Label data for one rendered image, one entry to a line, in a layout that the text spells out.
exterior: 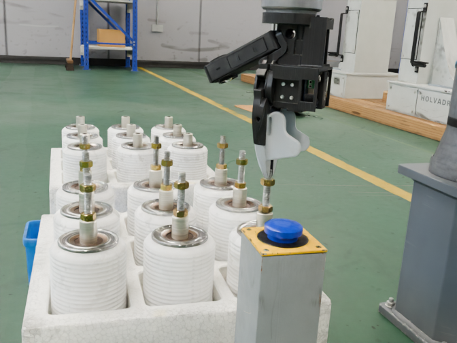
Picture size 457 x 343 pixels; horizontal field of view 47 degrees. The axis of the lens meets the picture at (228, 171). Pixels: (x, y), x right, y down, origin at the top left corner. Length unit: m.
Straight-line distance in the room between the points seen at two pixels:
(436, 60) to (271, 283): 3.08
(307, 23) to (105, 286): 0.40
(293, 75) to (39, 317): 0.42
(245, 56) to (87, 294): 0.36
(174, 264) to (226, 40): 6.83
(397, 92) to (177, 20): 4.27
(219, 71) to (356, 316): 0.59
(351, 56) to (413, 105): 0.89
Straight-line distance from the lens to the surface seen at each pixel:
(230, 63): 0.71
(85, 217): 0.68
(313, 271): 0.55
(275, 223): 0.55
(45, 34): 7.05
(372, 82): 4.18
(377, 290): 1.21
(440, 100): 3.23
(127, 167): 1.21
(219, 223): 0.82
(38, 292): 0.75
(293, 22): 0.66
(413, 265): 1.03
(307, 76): 0.65
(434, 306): 1.00
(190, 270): 0.69
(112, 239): 0.70
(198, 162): 1.23
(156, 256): 0.69
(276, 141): 0.68
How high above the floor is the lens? 0.52
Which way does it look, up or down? 15 degrees down
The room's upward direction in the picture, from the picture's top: 3 degrees clockwise
